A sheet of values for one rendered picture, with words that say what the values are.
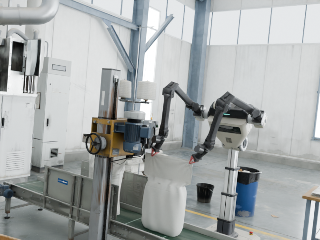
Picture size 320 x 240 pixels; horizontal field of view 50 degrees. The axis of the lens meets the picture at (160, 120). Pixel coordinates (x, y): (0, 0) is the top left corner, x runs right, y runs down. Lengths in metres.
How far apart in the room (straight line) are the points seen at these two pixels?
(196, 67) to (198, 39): 0.93
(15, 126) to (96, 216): 2.82
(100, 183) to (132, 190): 0.83
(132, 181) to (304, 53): 8.14
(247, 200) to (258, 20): 7.49
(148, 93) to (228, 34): 9.10
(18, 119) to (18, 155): 0.56
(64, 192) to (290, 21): 9.04
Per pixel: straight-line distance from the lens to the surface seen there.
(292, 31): 11.19
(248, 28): 11.63
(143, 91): 2.90
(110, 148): 2.87
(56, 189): 3.79
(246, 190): 5.07
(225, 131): 3.24
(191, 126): 11.80
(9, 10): 5.20
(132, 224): 3.31
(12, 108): 5.49
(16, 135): 5.58
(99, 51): 8.43
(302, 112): 10.79
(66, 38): 7.79
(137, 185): 3.70
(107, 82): 2.90
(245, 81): 11.33
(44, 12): 5.24
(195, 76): 11.81
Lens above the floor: 1.52
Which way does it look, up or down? 3 degrees down
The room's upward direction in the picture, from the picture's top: 5 degrees clockwise
